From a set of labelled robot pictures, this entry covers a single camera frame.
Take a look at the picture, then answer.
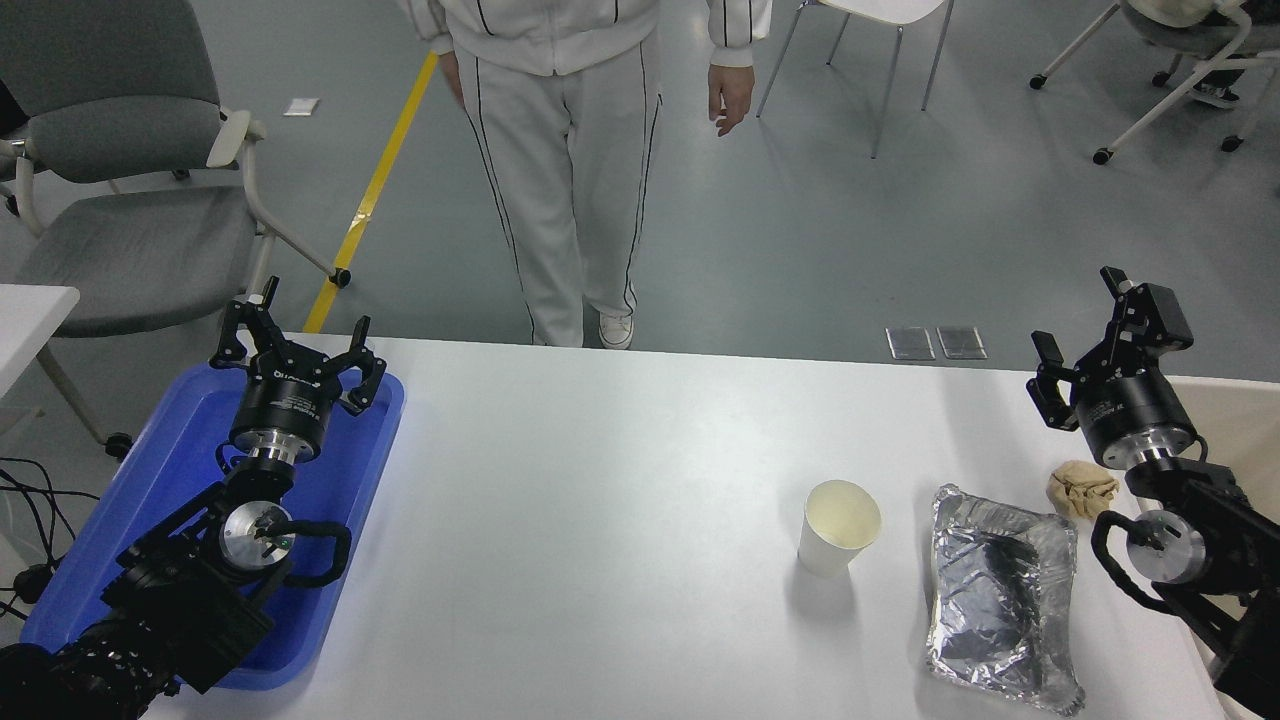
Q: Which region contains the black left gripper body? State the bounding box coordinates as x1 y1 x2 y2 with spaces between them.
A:
230 352 343 447

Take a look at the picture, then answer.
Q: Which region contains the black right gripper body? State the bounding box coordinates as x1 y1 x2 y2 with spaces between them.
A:
1072 368 1198 456

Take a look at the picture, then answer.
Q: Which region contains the white paper cup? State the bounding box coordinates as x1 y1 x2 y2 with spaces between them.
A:
797 480 883 578

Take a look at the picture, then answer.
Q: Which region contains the person's left hand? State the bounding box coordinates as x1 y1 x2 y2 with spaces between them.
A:
708 65 753 138

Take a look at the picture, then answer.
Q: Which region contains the blue plastic tray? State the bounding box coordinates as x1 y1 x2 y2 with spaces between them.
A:
20 362 406 693

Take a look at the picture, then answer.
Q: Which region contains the crumpled tan paper ball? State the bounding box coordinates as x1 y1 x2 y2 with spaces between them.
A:
1047 460 1121 523

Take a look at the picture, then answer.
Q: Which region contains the large pale bin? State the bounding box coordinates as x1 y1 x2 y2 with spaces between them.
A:
1165 375 1280 720

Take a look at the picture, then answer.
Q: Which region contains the grey office chair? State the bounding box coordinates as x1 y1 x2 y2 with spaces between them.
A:
0 0 353 461

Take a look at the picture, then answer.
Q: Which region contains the white-framed chair on casters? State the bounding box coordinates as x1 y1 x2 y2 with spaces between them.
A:
1030 0 1280 166

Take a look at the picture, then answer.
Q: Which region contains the small white side table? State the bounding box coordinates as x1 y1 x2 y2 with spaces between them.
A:
0 285 81 401

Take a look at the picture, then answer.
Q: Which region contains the crumpled silver foil tray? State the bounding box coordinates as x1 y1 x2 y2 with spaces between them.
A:
925 484 1086 717

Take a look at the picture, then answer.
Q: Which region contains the person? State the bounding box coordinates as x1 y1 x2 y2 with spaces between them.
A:
1125 0 1280 109
400 0 773 351

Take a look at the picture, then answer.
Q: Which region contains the white chair with metal legs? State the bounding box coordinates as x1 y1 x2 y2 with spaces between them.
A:
757 0 956 159

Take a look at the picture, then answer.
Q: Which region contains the black floor cable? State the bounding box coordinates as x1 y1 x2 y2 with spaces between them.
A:
0 458 101 621

